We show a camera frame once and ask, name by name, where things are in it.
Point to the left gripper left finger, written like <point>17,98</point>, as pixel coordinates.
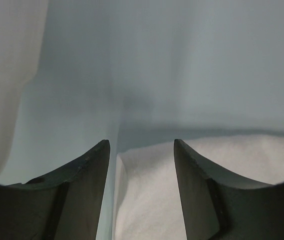
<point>63,204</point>

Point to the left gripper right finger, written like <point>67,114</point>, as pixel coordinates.
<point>218,204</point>

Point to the white towel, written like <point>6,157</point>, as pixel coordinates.
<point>147,203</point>

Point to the empty white plastic basket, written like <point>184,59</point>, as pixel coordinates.
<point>22,24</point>

